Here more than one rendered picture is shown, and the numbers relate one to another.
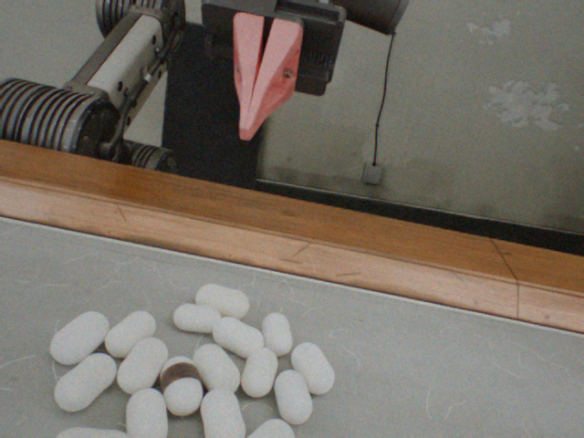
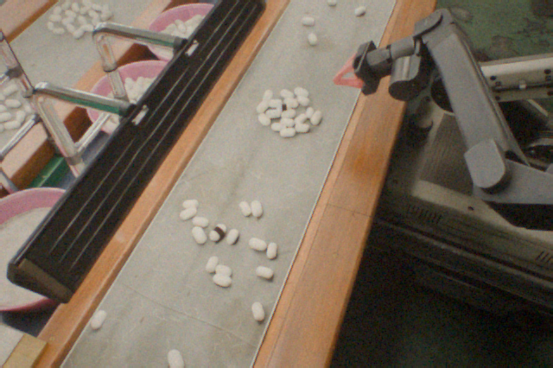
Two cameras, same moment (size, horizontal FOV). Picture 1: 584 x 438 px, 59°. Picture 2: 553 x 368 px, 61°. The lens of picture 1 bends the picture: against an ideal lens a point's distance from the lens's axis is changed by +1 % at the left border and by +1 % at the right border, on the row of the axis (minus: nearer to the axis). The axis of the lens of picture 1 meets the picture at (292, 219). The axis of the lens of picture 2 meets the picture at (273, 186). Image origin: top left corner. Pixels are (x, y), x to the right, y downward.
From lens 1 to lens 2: 1.07 m
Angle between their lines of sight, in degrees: 83
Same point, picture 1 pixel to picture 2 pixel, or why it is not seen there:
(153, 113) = not seen: outside the picture
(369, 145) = not seen: outside the picture
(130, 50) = (518, 66)
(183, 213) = (365, 107)
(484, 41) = not seen: outside the picture
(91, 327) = (300, 92)
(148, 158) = (542, 137)
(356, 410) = (276, 142)
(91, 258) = (344, 95)
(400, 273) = (336, 168)
